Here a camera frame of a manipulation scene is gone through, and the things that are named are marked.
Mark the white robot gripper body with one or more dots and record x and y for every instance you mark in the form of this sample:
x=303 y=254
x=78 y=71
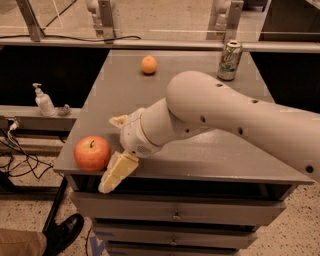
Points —
x=132 y=133

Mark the orange fruit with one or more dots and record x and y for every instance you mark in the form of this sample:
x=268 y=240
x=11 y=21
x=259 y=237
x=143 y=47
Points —
x=148 y=64

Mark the red apple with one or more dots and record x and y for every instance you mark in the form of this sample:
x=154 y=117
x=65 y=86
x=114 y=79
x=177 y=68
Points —
x=92 y=153

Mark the tan trouser leg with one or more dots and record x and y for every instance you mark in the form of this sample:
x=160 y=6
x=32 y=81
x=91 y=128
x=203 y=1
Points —
x=22 y=243

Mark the small grey metal object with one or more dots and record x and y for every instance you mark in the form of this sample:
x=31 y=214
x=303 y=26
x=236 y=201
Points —
x=64 y=111

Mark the white pump soap bottle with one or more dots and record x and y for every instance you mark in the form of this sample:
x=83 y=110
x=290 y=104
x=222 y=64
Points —
x=43 y=101

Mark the grey metal rail post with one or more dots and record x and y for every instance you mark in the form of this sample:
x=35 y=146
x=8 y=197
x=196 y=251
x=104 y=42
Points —
x=35 y=32
x=224 y=20
x=108 y=10

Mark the grey metal rail post left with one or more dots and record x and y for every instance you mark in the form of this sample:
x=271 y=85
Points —
x=35 y=32

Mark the grey drawer cabinet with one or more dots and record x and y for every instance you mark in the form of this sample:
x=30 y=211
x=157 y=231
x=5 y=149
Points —
x=206 y=195

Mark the grey metal rail post middle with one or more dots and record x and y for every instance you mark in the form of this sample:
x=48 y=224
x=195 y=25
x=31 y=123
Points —
x=108 y=10

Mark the black leather shoe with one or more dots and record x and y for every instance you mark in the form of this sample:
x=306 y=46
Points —
x=61 y=236

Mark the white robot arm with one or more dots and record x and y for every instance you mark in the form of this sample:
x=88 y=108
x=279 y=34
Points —
x=196 y=102

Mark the green soda can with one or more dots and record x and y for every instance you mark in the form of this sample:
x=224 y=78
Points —
x=230 y=59

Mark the black stand leg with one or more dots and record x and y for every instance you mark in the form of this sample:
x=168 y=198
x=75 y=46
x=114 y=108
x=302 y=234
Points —
x=50 y=221

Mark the grey metal rail post right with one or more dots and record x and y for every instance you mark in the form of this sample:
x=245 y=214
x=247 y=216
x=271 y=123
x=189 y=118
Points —
x=224 y=20

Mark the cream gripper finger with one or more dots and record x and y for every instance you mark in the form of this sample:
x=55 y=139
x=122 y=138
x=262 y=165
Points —
x=120 y=166
x=118 y=121

